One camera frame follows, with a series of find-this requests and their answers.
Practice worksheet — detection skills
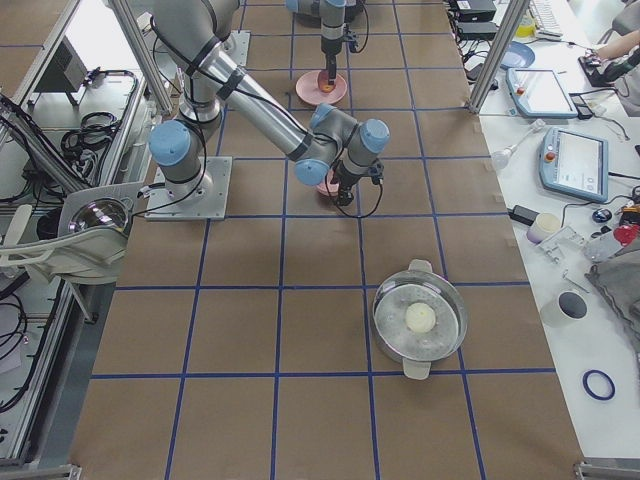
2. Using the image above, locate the glass dome lid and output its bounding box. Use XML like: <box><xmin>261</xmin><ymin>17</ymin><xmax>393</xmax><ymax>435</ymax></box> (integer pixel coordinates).
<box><xmin>68</xmin><ymin>197</ymin><xmax>129</xmax><ymax>233</ymax></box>

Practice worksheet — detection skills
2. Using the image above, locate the blue rubber ring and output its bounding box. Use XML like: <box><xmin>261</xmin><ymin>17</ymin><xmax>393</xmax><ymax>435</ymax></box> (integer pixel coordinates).
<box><xmin>581</xmin><ymin>369</ymin><xmax>616</xmax><ymax>402</ymax></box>

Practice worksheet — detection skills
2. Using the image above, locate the white paper cup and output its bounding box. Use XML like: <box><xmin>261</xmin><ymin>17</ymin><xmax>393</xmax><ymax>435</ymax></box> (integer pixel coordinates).
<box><xmin>540</xmin><ymin>290</ymin><xmax>588</xmax><ymax>327</ymax></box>

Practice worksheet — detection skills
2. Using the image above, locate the aluminium frame post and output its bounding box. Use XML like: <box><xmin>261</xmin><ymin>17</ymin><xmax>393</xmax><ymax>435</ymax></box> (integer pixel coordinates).
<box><xmin>467</xmin><ymin>0</ymin><xmax>529</xmax><ymax>114</ymax></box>

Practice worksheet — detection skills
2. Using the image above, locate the pink bowl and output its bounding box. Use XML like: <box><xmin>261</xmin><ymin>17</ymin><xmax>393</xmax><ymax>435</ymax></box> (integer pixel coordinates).
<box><xmin>315</xmin><ymin>170</ymin><xmax>340</xmax><ymax>197</ymax></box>

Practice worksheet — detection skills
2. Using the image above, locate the blue plate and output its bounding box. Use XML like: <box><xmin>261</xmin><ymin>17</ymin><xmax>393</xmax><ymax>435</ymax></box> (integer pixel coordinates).
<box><xmin>500</xmin><ymin>41</ymin><xmax>536</xmax><ymax>70</ymax></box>

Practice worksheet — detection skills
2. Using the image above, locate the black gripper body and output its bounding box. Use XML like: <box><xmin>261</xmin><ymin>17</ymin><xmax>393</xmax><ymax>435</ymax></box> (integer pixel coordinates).
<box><xmin>321</xmin><ymin>38</ymin><xmax>358</xmax><ymax>73</ymax></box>
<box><xmin>333</xmin><ymin>159</ymin><xmax>384</xmax><ymax>194</ymax></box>

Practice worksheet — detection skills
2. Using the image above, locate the near teach pendant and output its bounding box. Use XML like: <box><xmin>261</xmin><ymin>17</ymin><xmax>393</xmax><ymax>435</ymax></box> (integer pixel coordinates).
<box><xmin>538</xmin><ymin>127</ymin><xmax>609</xmax><ymax>203</ymax></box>

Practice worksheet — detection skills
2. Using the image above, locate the light bulb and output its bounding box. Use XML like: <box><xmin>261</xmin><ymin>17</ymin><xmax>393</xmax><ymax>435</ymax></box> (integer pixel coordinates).
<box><xmin>491</xmin><ymin>119</ymin><xmax>546</xmax><ymax>171</ymax></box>

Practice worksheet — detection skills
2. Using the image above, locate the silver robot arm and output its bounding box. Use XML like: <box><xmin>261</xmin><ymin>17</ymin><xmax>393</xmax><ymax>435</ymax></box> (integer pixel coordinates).
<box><xmin>284</xmin><ymin>0</ymin><xmax>369</xmax><ymax>93</ymax></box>
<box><xmin>152</xmin><ymin>1</ymin><xmax>390</xmax><ymax>206</ymax></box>

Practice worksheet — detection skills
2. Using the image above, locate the white steamed bun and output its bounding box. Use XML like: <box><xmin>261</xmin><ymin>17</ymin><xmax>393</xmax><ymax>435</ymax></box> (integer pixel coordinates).
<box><xmin>404</xmin><ymin>302</ymin><xmax>436</xmax><ymax>333</ymax></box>

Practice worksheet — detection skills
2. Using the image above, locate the black power adapter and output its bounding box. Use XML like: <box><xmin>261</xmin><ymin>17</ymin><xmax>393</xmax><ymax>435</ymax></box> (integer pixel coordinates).
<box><xmin>508</xmin><ymin>205</ymin><xmax>539</xmax><ymax>227</ymax></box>

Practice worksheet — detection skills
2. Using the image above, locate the steel steamer pot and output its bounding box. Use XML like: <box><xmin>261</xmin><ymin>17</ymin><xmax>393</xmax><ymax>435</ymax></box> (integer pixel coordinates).
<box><xmin>372</xmin><ymin>259</ymin><xmax>469</xmax><ymax>380</ymax></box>

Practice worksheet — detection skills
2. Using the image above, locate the pink plate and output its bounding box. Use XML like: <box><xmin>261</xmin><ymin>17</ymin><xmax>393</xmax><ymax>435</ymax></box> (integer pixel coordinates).
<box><xmin>295</xmin><ymin>70</ymin><xmax>348</xmax><ymax>106</ymax></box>

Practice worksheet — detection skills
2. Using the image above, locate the red apple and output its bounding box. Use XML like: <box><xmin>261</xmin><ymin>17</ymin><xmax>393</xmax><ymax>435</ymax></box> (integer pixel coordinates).
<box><xmin>317</xmin><ymin>70</ymin><xmax>335</xmax><ymax>94</ymax></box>

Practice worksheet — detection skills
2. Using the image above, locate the white purple cup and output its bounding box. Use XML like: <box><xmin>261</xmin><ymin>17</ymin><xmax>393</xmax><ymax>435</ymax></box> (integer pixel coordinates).
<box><xmin>526</xmin><ymin>213</ymin><xmax>561</xmax><ymax>244</ymax></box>

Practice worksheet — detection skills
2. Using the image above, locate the teach pendant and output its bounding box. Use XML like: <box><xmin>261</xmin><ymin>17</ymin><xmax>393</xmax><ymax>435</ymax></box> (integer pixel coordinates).
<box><xmin>538</xmin><ymin>127</ymin><xmax>609</xmax><ymax>203</ymax></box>
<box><xmin>506</xmin><ymin>68</ymin><xmax>578</xmax><ymax>119</ymax></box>

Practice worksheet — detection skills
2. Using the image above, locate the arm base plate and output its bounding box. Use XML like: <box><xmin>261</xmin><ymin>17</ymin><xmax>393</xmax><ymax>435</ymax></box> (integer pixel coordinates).
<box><xmin>222</xmin><ymin>30</ymin><xmax>251</xmax><ymax>66</ymax></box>
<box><xmin>144</xmin><ymin>156</ymin><xmax>232</xmax><ymax>221</ymax></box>

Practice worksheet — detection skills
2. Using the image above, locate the grey cloth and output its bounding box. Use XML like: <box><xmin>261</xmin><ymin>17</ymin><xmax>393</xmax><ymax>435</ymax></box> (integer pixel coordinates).
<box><xmin>585</xmin><ymin>247</ymin><xmax>640</xmax><ymax>360</ymax></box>

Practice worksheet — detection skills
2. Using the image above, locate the far teach pendant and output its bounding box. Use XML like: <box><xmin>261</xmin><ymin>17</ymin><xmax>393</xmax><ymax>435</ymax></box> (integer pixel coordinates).
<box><xmin>506</xmin><ymin>68</ymin><xmax>578</xmax><ymax>119</ymax></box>

